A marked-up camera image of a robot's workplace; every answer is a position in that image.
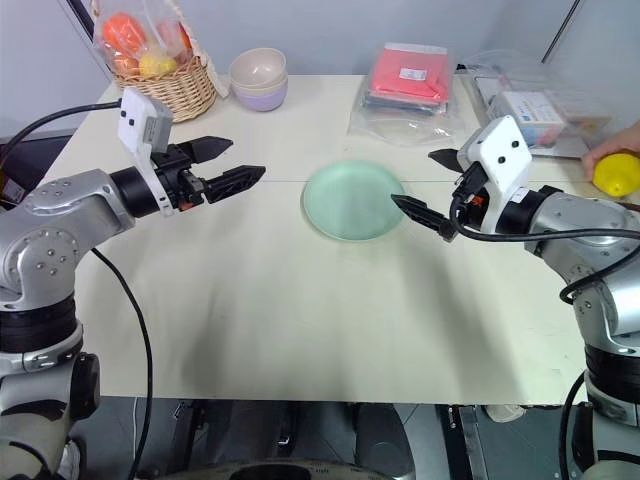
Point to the red cloth packet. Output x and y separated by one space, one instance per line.
407 72

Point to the small orange toy fruit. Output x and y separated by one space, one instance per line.
126 64

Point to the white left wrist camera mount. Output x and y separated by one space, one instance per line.
134 117

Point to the black upright pole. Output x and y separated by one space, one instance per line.
557 30

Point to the yellow toy lemon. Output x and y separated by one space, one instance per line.
617 175

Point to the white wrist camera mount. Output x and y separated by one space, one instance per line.
134 117
500 145

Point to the dark rounded shape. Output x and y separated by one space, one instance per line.
385 445

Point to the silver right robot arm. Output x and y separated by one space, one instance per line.
575 217

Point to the white box with blue print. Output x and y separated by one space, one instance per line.
540 112

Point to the bare person hand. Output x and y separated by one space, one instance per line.
615 147

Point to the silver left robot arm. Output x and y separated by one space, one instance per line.
50 225

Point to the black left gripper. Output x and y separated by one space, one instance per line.
172 182

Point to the large orange toy fruit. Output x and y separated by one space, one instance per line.
122 34

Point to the clear plastic fruit bag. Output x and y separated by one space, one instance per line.
150 27

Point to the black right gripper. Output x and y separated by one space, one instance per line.
470 202

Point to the red toy fruit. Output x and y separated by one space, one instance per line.
175 40

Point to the purple bowl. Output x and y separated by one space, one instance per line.
260 99

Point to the woven wicker basket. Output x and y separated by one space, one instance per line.
185 92

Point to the beige bowl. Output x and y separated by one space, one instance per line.
257 67

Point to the pale green round plate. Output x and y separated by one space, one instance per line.
350 200

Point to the clear bag of packets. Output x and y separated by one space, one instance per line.
395 131

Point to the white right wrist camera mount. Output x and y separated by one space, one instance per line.
500 145

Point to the clear plastic box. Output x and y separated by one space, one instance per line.
510 67

